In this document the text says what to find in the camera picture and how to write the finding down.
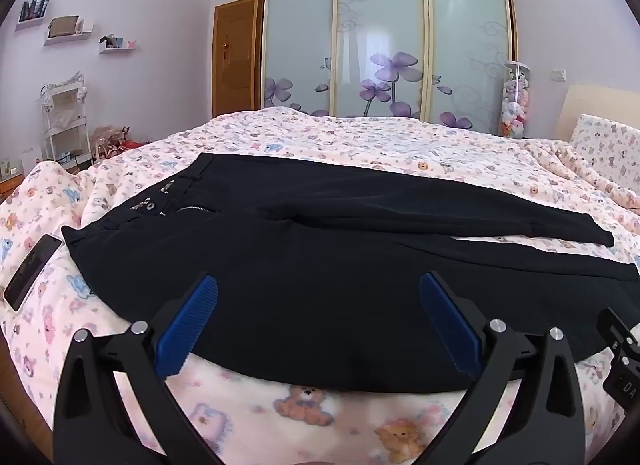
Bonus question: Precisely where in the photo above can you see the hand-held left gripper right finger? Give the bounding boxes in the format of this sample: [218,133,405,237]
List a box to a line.
[419,271,587,465]

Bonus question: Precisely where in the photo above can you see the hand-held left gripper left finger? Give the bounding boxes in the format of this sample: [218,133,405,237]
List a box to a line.
[52,272,223,465]

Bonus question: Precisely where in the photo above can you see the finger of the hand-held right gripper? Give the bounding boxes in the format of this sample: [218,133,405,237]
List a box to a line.
[597,309,640,353]

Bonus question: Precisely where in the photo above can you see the black pants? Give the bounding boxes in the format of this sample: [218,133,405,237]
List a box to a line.
[61,152,640,393]

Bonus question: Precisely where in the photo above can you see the black smartphone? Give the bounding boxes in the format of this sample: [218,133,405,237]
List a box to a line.
[4,234,63,312]

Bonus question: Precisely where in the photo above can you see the printed bear pillow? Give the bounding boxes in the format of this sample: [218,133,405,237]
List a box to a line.
[570,114,640,208]

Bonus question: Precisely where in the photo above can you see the pink bags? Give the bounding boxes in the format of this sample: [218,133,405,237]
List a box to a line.
[90,125,132,161]

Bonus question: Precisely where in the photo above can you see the printed bear blanket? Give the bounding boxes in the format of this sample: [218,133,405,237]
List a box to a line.
[0,106,640,465]

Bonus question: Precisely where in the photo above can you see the cream bed headboard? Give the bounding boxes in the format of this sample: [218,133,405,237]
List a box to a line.
[554,85,640,142]

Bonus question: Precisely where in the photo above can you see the clear tube of plush toys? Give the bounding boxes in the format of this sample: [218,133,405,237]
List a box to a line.
[500,60,535,140]

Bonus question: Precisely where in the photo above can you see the white storage rack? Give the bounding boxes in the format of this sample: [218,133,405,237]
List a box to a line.
[39,71,93,166]

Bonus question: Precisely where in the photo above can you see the wooden door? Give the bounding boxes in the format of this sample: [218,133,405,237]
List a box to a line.
[212,0,257,118]

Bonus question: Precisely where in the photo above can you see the beige pouch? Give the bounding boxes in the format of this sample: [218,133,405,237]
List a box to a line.
[48,16,81,38]

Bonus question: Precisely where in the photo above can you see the floral glass sliding wardrobe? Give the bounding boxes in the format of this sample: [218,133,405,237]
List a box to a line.
[255,0,516,138]

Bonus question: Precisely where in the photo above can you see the black wire pen basket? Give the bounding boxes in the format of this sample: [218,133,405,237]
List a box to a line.
[20,0,49,23]

